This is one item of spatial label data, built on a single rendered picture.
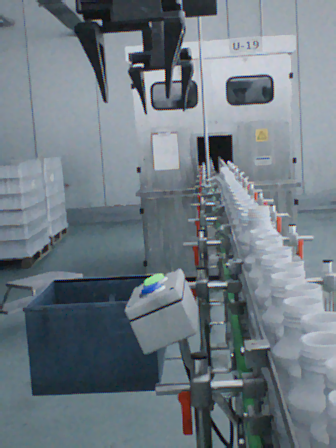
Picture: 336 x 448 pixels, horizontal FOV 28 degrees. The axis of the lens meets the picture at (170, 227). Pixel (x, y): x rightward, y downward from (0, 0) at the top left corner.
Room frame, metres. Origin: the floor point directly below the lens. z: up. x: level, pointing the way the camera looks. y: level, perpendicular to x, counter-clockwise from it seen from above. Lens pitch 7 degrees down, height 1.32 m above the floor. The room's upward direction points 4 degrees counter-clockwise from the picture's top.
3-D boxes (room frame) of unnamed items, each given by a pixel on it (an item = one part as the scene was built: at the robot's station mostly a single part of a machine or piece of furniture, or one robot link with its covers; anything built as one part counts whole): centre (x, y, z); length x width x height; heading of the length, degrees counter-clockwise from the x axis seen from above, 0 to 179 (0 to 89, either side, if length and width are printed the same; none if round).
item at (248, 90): (6.53, -0.47, 1.05); 1.60 x 1.40 x 2.10; 177
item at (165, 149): (5.78, 0.00, 1.22); 0.23 x 0.03 x 0.32; 87
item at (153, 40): (1.15, 0.00, 1.48); 0.10 x 0.07 x 0.07; 86
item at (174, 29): (0.70, 0.01, 1.41); 0.07 x 0.07 x 0.09; 87
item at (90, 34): (0.70, 0.04, 1.41); 0.07 x 0.07 x 0.09; 87
